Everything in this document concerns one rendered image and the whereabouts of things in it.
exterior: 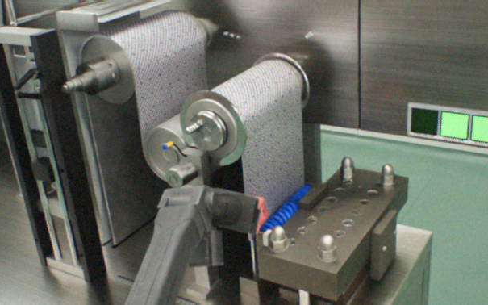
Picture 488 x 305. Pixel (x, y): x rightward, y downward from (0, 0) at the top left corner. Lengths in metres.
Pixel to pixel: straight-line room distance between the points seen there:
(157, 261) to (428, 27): 0.70
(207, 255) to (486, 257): 2.17
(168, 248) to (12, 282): 0.65
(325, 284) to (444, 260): 1.89
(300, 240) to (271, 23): 0.49
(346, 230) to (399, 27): 0.41
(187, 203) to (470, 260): 2.19
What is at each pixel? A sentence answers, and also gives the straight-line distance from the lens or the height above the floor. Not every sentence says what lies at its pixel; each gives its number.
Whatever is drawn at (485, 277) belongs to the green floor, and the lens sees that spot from 2.88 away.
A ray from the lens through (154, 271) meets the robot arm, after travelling 0.82.
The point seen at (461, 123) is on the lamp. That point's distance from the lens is 1.27.
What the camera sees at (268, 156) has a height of 1.17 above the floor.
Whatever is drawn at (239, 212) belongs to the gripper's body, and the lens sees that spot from 1.07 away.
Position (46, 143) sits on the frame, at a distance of 1.26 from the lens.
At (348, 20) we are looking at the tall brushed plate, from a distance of 1.29.
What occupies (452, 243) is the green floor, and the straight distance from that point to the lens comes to 3.08.
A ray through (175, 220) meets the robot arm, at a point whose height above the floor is 1.22.
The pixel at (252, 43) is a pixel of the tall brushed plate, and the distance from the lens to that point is 1.41.
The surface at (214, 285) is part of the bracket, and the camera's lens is 1.26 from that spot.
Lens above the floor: 1.66
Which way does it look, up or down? 24 degrees down
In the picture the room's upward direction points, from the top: 5 degrees counter-clockwise
